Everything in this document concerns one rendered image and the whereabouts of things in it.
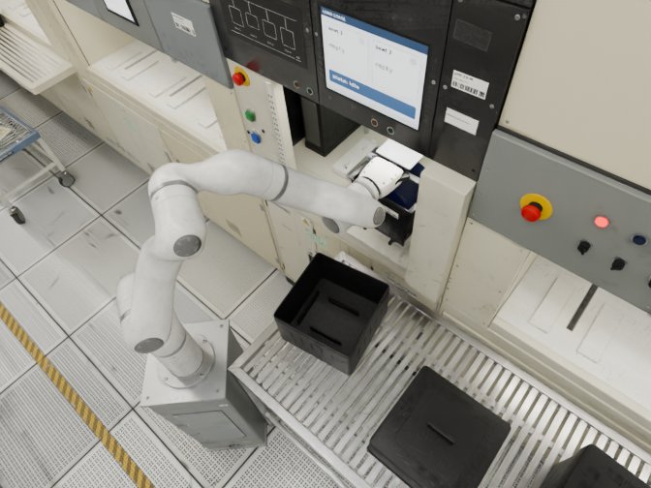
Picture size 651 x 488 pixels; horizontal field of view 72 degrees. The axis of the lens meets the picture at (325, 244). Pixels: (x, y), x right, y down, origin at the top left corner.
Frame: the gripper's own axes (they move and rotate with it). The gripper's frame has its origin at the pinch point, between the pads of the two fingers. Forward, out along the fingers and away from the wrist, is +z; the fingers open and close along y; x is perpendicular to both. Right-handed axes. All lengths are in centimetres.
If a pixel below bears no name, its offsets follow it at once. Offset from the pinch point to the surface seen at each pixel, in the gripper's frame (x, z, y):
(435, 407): -38, -42, 45
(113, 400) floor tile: -126, -113, -81
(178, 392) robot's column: -49, -87, -21
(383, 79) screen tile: 31.5, -10.0, -0.6
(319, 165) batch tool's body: -38, 10, -44
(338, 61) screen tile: 31.1, -10.1, -13.7
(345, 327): -48, -36, 7
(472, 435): -38, -42, 57
